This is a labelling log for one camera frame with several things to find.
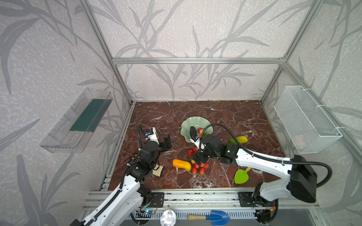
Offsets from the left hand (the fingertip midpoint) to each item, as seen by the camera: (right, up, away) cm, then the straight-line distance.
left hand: (166, 131), depth 78 cm
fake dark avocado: (+15, -3, +22) cm, 27 cm away
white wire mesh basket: (+67, +3, -17) cm, 70 cm away
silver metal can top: (+3, -39, -14) cm, 41 cm away
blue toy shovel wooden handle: (+27, -42, -9) cm, 51 cm away
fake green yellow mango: (+48, -7, +15) cm, 51 cm away
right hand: (+17, -9, +1) cm, 19 cm away
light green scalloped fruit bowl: (+19, +3, +24) cm, 31 cm away
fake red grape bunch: (+20, -22, +4) cm, 30 cm away
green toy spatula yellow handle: (+44, -27, +3) cm, 51 cm away
